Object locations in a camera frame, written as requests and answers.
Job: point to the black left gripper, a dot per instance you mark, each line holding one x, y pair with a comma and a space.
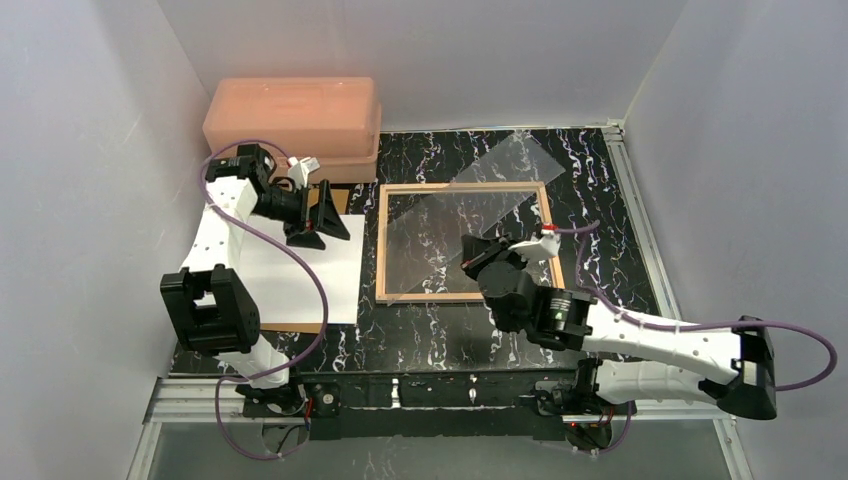
312, 213

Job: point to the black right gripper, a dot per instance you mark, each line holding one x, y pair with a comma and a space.
490, 257

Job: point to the aluminium rail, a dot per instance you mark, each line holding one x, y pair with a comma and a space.
614, 138
203, 399

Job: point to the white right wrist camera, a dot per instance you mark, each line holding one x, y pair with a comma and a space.
542, 246

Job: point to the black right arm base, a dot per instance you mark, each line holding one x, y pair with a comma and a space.
574, 397

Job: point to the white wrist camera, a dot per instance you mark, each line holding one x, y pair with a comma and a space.
299, 170
542, 246

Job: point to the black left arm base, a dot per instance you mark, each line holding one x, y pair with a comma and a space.
301, 397

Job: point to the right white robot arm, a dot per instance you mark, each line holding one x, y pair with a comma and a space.
731, 367

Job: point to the brown cardboard backing board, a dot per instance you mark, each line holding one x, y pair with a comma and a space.
311, 265

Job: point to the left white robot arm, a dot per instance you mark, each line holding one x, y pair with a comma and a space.
209, 305

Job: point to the aluminium right side rail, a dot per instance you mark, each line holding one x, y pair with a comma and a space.
614, 138

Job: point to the aluminium front rail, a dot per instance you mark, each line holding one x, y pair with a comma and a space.
203, 399

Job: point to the white-backed printed photo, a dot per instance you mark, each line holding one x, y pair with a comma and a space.
305, 272

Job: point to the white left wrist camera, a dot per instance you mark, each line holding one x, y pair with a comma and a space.
299, 170

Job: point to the pink plastic storage box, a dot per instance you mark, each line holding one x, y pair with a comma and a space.
334, 119

